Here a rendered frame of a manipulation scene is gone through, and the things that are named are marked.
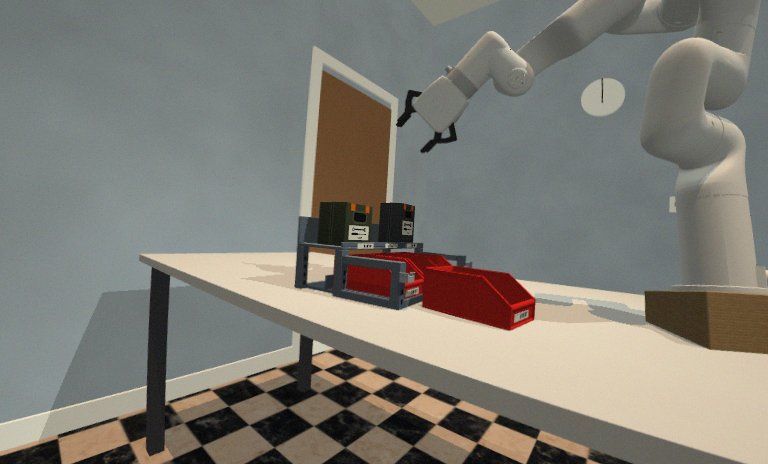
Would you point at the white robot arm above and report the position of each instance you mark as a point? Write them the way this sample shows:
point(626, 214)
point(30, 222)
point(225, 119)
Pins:
point(715, 234)

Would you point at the grey metal shelf rack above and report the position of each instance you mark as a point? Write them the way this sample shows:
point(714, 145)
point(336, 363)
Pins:
point(308, 235)

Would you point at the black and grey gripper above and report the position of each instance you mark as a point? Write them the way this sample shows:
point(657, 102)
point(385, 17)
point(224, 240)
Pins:
point(440, 105)

